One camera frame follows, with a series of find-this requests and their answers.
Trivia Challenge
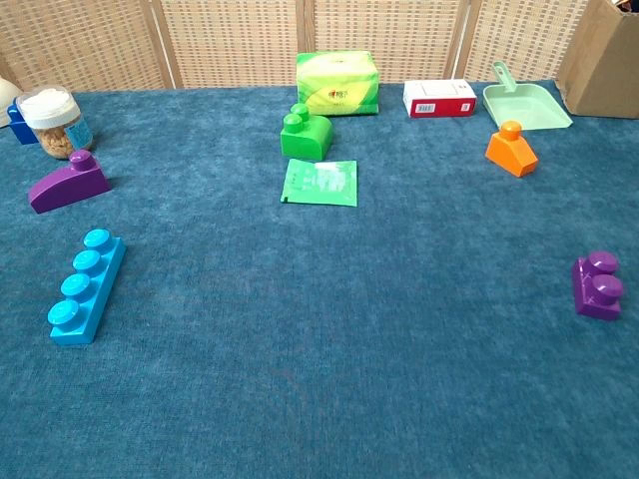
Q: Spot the light blue four-stud brick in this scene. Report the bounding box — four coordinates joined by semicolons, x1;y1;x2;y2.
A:
47;228;126;346

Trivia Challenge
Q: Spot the small purple two-stud brick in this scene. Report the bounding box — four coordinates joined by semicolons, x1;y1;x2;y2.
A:
571;250;625;321

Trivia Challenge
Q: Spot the green sachet packet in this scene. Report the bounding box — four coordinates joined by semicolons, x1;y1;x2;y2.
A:
280;159;359;208

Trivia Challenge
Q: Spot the green rounded two-stud brick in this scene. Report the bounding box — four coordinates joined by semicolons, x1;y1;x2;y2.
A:
279;103;334;161

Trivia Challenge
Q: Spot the blue table cloth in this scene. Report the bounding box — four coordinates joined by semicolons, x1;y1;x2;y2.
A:
0;79;639;479

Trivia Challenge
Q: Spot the green yellow tissue pack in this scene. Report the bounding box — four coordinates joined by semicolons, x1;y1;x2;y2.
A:
295;50;380;118

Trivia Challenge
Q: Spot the red and white box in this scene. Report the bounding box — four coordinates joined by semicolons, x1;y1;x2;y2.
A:
402;78;478;120

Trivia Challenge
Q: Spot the orange sloped one-stud brick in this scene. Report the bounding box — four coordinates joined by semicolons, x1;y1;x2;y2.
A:
484;120;539;179

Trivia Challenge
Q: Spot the woven wooden folding screen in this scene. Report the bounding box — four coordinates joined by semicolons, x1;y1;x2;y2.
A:
0;0;600;94

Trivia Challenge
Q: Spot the mint green dustpan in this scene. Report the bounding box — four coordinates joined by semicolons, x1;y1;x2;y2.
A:
481;60;573;132

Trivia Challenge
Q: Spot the purple sloped one-stud brick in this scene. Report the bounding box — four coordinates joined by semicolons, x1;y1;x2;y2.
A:
28;149;112;215

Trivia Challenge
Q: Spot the clear jar with white lid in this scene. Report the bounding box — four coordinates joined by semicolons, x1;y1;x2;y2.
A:
15;85;95;161

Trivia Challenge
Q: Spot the blue and white object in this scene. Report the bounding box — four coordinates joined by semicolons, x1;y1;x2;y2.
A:
6;98;40;147

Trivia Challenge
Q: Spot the brown cardboard box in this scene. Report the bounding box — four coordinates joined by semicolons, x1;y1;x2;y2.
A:
556;0;639;120

